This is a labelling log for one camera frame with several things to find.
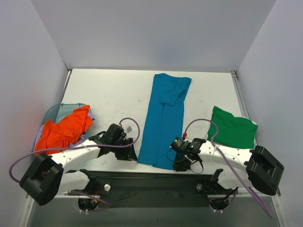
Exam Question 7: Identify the lavender t shirt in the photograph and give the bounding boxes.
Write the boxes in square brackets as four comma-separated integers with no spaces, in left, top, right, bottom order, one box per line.
[35,111,97,152]

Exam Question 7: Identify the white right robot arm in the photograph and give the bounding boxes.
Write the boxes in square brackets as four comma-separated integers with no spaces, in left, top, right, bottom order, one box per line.
[170,137,285,196]

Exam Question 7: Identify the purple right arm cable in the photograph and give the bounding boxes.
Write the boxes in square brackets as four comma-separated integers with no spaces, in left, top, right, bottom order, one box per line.
[182,118,273,218]

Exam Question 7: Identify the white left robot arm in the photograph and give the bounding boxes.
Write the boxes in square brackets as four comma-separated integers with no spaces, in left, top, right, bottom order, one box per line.
[19,123,137,206]

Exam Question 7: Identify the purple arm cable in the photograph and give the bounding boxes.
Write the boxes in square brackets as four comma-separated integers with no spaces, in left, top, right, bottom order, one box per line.
[9,117,141,210]
[182,118,273,218]

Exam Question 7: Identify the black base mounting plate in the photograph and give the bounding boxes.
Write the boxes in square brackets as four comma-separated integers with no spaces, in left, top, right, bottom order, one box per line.
[81,170,235,208]

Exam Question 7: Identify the orange t shirt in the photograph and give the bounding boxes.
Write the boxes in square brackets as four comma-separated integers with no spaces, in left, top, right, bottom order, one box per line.
[34,105,93,156]

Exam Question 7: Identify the green folded t shirt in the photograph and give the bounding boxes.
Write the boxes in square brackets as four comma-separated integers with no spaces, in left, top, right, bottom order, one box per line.
[207,106,258,149]

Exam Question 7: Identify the teal blue t shirt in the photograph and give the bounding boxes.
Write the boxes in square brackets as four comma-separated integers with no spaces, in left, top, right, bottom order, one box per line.
[138,73,192,170]

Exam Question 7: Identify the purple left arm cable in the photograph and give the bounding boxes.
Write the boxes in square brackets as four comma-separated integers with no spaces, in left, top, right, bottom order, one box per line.
[9,117,141,210]

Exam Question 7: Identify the aluminium frame rail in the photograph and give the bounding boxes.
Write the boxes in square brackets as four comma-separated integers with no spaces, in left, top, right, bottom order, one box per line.
[21,69,286,227]

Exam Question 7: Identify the clear blue plastic bin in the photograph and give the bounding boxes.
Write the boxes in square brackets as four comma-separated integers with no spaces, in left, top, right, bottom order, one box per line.
[33,103,86,151]

